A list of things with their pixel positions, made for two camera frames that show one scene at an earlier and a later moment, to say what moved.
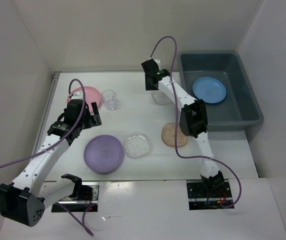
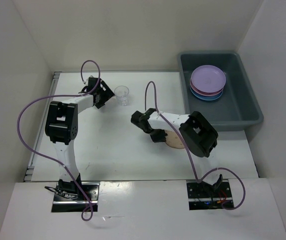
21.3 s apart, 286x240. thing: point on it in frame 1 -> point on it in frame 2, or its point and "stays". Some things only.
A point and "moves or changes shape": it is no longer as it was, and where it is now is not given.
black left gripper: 96,118 -> 108,95
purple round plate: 103,154 -> 208,79
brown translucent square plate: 168,135 stays
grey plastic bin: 221,80 stays
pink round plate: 91,95 moves or changes shape
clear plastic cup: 109,97 -> 122,92
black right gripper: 148,86 -> 160,138
